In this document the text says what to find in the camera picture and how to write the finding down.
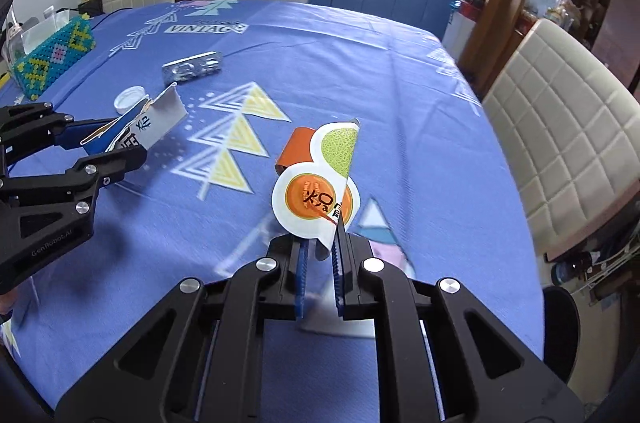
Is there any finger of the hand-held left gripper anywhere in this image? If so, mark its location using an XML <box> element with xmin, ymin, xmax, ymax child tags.
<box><xmin>0</xmin><ymin>147</ymin><xmax>149</xmax><ymax>210</ymax></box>
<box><xmin>0</xmin><ymin>102</ymin><xmax>122</xmax><ymax>161</ymax></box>

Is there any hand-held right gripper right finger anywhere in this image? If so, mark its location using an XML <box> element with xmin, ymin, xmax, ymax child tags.
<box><xmin>329</xmin><ymin>223</ymin><xmax>586</xmax><ymax>423</ymax></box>

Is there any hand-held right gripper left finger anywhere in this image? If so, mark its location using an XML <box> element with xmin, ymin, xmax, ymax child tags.
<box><xmin>57</xmin><ymin>235</ymin><xmax>309</xmax><ymax>423</ymax></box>

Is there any blue white carton piece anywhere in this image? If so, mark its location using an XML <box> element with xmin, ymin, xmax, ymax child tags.
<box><xmin>80</xmin><ymin>84</ymin><xmax>189</xmax><ymax>156</ymax></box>

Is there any melon print snack wrapper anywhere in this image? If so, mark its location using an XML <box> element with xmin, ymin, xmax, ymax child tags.
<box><xmin>271</xmin><ymin>118</ymin><xmax>362</xmax><ymax>264</ymax></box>

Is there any black round trash bin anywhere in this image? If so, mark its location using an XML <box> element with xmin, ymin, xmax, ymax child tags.
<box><xmin>542</xmin><ymin>285</ymin><xmax>582</xmax><ymax>385</ymax></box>

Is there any white bottle cap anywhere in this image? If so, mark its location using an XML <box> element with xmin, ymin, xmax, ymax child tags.
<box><xmin>113</xmin><ymin>86</ymin><xmax>149</xmax><ymax>112</ymax></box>

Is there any beaded teal tissue box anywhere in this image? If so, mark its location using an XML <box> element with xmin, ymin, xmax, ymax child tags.
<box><xmin>12</xmin><ymin>10</ymin><xmax>97</xmax><ymax>102</ymax></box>

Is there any silver foil blister pack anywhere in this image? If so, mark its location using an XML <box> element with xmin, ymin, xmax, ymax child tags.
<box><xmin>160</xmin><ymin>51</ymin><xmax>224</xmax><ymax>86</ymax></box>

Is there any blue printed tablecloth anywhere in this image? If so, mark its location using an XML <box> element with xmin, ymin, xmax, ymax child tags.
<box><xmin>0</xmin><ymin>0</ymin><xmax>547</xmax><ymax>423</ymax></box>

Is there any dark plastic bottle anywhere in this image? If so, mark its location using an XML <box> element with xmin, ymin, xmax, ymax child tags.
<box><xmin>551</xmin><ymin>252</ymin><xmax>602</xmax><ymax>287</ymax></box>

